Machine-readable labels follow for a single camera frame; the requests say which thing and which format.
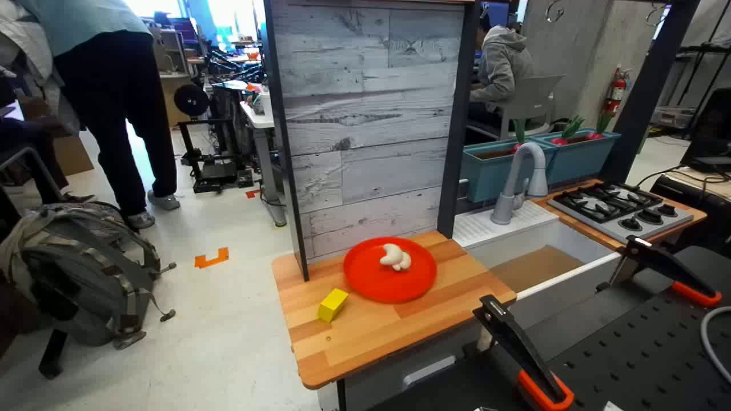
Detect grey plastic chair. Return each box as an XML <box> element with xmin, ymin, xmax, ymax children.
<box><xmin>495</xmin><ymin>74</ymin><xmax>567</xmax><ymax>145</ymax></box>

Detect wooden counter board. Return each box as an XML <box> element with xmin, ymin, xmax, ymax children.
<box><xmin>269</xmin><ymin>228</ymin><xmax>518</xmax><ymax>394</ymax></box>

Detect toy gas stove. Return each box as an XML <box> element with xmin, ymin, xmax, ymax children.
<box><xmin>547</xmin><ymin>181</ymin><xmax>697</xmax><ymax>247</ymax></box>

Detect black structural column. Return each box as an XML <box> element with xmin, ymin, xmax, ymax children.
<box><xmin>605</xmin><ymin>0</ymin><xmax>704</xmax><ymax>184</ymax></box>

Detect red plate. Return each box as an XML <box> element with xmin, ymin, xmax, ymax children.
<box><xmin>340</xmin><ymin>235</ymin><xmax>440</xmax><ymax>307</ymax></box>

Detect wooden stove surround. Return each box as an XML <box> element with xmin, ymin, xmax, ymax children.
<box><xmin>529</xmin><ymin>176</ymin><xmax>709</xmax><ymax>253</ymax></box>

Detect red fire extinguisher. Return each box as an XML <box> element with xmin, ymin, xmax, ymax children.
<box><xmin>597</xmin><ymin>64</ymin><xmax>633</xmax><ymax>137</ymax></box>

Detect standing person black trousers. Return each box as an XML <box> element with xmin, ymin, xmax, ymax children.
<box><xmin>0</xmin><ymin>0</ymin><xmax>183</xmax><ymax>233</ymax></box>

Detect grey backpack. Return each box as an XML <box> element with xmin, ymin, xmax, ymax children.
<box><xmin>0</xmin><ymin>197</ymin><xmax>179</xmax><ymax>354</ymax></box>

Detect black clamp orange handle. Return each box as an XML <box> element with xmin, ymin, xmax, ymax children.
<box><xmin>608</xmin><ymin>235</ymin><xmax>727</xmax><ymax>312</ymax></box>
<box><xmin>471</xmin><ymin>292</ymin><xmax>579</xmax><ymax>411</ymax></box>

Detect yellow block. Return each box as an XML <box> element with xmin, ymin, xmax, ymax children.
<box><xmin>315</xmin><ymin>285</ymin><xmax>351</xmax><ymax>325</ymax></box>

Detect blue planter box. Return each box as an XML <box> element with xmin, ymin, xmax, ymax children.
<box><xmin>458</xmin><ymin>140</ymin><xmax>559</xmax><ymax>207</ymax></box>
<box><xmin>540</xmin><ymin>129</ymin><xmax>624</xmax><ymax>189</ymax></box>

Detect cardboard box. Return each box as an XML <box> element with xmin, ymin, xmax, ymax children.
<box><xmin>50</xmin><ymin>134</ymin><xmax>96</xmax><ymax>178</ymax></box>

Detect white background desk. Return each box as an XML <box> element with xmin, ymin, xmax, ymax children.
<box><xmin>238</xmin><ymin>89</ymin><xmax>290</xmax><ymax>231</ymax></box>

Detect grey cable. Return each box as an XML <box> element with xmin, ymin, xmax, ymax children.
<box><xmin>698</xmin><ymin>304</ymin><xmax>731</xmax><ymax>384</ymax></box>

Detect black office chair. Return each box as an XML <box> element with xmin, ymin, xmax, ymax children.
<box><xmin>677</xmin><ymin>86</ymin><xmax>731</xmax><ymax>176</ymax></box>

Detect grey wood-print back panel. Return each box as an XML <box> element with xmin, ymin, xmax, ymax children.
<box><xmin>269</xmin><ymin>0</ymin><xmax>468</xmax><ymax>265</ymax></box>

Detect grey toy tap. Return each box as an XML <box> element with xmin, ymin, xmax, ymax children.
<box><xmin>489</xmin><ymin>140</ymin><xmax>550</xmax><ymax>228</ymax></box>

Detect black equipment stand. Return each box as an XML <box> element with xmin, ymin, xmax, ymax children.
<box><xmin>171</xmin><ymin>79</ymin><xmax>255</xmax><ymax>197</ymax></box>

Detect black frame post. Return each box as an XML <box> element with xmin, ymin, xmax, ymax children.
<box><xmin>261</xmin><ymin>0</ymin><xmax>313</xmax><ymax>283</ymax></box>
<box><xmin>434</xmin><ymin>0</ymin><xmax>484</xmax><ymax>240</ymax></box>

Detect brown cardboard sheet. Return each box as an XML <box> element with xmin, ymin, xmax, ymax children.
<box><xmin>487</xmin><ymin>242</ymin><xmax>585</xmax><ymax>296</ymax></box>

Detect seated person grey hoodie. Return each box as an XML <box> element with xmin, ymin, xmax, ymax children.
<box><xmin>468</xmin><ymin>21</ymin><xmax>537</xmax><ymax>111</ymax></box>

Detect white toy sink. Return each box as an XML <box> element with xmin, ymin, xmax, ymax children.
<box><xmin>451</xmin><ymin>200</ymin><xmax>624</xmax><ymax>307</ymax></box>

